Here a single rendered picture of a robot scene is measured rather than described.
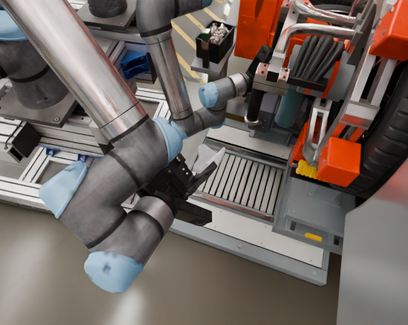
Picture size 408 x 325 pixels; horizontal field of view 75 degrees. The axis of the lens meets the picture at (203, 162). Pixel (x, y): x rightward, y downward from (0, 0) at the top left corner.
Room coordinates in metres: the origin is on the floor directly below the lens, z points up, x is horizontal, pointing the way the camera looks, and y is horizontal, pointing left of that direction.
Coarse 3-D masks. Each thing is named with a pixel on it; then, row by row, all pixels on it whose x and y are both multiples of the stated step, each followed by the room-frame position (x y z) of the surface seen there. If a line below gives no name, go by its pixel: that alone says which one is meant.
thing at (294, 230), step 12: (288, 168) 0.74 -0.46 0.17; (288, 180) 0.68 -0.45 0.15; (288, 192) 0.61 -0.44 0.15; (276, 216) 0.48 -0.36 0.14; (276, 228) 0.41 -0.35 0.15; (288, 228) 0.41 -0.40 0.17; (300, 228) 0.41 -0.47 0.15; (312, 228) 0.41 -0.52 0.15; (300, 240) 0.37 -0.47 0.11; (312, 240) 0.36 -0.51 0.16; (324, 240) 0.36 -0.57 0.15; (336, 240) 0.35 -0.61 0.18; (336, 252) 0.31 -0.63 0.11
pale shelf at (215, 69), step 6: (234, 36) 1.49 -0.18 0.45; (234, 42) 1.43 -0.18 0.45; (228, 54) 1.32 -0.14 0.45; (198, 60) 1.27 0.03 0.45; (222, 60) 1.27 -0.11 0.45; (192, 66) 1.22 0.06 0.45; (198, 66) 1.21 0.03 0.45; (210, 66) 1.21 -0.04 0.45; (216, 66) 1.21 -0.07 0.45; (222, 66) 1.21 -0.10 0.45; (204, 72) 1.19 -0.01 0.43; (210, 72) 1.18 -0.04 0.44; (216, 72) 1.17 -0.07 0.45
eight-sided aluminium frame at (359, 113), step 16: (384, 0) 0.57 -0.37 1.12; (352, 16) 0.87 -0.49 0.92; (368, 48) 0.50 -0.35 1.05; (368, 64) 0.47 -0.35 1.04; (384, 64) 0.47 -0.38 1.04; (384, 80) 0.44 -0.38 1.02; (352, 96) 0.43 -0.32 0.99; (368, 96) 0.45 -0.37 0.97; (320, 112) 0.72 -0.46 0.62; (352, 112) 0.40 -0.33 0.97; (368, 112) 0.40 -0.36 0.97; (320, 128) 0.65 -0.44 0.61; (336, 128) 0.40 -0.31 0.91; (352, 128) 0.41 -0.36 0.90; (368, 128) 0.38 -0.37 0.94; (304, 144) 0.58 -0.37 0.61; (320, 144) 0.43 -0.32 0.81
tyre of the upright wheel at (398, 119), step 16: (400, 96) 0.40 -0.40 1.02; (400, 112) 0.37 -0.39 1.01; (384, 128) 0.36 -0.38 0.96; (400, 128) 0.34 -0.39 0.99; (368, 144) 0.37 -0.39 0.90; (384, 144) 0.33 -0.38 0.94; (400, 144) 0.32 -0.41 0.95; (368, 160) 0.33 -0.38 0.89; (384, 160) 0.32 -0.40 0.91; (400, 160) 0.31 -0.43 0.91; (368, 176) 0.31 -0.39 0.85; (384, 176) 0.31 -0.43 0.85; (352, 192) 0.33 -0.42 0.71; (368, 192) 0.31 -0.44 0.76
